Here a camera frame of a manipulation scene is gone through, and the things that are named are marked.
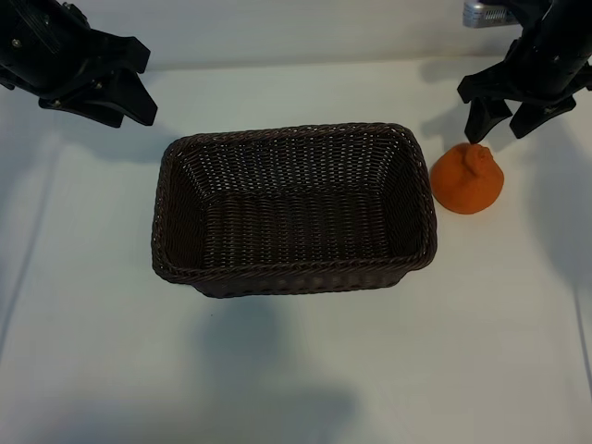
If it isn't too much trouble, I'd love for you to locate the dark brown woven wicker basket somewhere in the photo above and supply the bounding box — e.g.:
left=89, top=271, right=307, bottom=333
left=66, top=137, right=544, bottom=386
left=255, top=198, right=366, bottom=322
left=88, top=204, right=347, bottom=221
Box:
left=150, top=121, right=438, bottom=300

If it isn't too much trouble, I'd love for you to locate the orange with knobbed top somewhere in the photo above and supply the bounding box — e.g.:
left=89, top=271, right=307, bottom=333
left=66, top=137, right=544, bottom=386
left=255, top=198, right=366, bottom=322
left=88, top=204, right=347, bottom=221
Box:
left=429, top=142, right=505, bottom=216

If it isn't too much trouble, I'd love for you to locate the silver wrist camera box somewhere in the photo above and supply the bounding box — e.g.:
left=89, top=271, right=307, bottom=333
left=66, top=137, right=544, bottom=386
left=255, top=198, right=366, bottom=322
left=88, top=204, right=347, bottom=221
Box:
left=463, top=0, right=518, bottom=29

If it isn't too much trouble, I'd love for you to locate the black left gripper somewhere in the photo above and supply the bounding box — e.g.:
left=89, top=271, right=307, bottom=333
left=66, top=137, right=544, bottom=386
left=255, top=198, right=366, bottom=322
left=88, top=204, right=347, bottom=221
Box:
left=0, top=0, right=159, bottom=130

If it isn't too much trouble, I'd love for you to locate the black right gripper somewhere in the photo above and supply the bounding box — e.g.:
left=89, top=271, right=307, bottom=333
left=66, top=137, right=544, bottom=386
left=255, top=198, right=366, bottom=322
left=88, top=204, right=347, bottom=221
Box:
left=456, top=0, right=592, bottom=145

